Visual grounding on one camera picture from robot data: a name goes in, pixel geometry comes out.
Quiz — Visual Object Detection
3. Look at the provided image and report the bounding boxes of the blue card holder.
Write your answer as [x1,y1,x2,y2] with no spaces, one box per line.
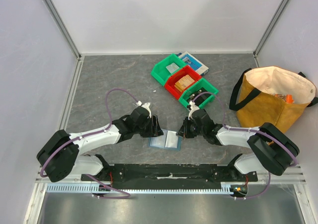
[148,129,182,151]

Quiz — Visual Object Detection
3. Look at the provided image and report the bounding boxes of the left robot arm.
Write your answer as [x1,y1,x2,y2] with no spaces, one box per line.
[36,106,163,182]

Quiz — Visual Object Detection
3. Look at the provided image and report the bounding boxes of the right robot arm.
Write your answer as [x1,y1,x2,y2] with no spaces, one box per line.
[177,109,300,181]

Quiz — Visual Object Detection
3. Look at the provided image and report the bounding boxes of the brown cards in bin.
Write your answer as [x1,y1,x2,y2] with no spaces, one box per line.
[174,75,195,92]

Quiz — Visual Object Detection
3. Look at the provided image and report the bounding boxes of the grey card in bin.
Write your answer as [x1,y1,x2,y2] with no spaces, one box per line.
[166,63,179,74]

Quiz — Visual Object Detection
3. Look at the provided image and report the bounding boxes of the black items in bin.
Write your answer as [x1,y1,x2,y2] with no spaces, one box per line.
[187,88,211,106]

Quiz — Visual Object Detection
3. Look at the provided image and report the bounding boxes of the green bin near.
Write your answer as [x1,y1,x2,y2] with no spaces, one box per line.
[178,78,219,109]

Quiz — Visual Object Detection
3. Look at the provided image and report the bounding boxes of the green bin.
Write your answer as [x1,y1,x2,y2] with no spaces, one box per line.
[178,78,219,109]
[151,54,186,86]

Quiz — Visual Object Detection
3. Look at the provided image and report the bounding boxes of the red bin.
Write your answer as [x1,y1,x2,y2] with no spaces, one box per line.
[164,65,202,100]

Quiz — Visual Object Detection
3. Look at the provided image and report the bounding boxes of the green bin far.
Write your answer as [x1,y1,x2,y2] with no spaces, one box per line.
[151,54,186,86]

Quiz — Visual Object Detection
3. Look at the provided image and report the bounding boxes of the blue white box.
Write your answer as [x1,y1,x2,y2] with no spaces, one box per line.
[177,52,209,76]

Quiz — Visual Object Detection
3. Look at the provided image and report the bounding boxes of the yellow tote bag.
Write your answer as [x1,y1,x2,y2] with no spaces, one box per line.
[229,66,318,133]

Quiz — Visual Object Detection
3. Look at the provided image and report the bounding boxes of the orange item in bag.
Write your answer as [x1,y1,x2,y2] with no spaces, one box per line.
[285,94,294,104]

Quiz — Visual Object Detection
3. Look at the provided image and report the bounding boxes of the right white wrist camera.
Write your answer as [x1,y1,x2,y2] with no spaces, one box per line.
[188,100,200,120]

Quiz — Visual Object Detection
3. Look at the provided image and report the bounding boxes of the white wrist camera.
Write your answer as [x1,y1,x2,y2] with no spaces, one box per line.
[188,100,200,120]
[136,101,152,118]

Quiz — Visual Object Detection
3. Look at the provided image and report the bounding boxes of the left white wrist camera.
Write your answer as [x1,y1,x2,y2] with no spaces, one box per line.
[136,101,152,118]

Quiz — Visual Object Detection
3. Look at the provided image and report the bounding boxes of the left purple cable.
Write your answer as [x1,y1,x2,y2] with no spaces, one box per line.
[39,87,142,200]

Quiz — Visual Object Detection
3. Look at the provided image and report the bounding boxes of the purple cable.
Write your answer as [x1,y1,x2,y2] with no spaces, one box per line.
[192,91,299,201]
[39,87,142,200]

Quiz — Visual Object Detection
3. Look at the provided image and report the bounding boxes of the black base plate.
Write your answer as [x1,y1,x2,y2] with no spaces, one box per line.
[95,164,258,189]

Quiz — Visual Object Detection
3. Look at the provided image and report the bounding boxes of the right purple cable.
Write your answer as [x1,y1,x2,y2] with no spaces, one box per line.
[192,91,299,201]

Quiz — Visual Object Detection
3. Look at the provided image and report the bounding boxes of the white cable duct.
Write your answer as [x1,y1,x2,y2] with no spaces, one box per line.
[46,183,233,195]

